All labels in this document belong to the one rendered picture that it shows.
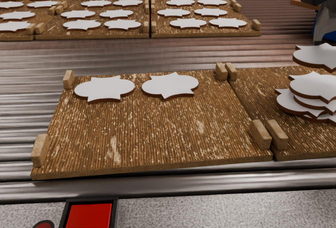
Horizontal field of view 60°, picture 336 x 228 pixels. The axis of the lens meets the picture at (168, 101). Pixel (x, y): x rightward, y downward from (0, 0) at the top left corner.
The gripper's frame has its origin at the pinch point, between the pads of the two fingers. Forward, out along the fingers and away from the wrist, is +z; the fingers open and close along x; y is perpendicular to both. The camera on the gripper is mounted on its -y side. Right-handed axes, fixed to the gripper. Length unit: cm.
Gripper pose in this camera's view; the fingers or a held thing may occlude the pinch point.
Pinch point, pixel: (328, 54)
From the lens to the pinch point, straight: 67.5
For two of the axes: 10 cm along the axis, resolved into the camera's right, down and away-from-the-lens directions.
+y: 9.9, -0.9, 1.4
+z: 0.0, 8.5, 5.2
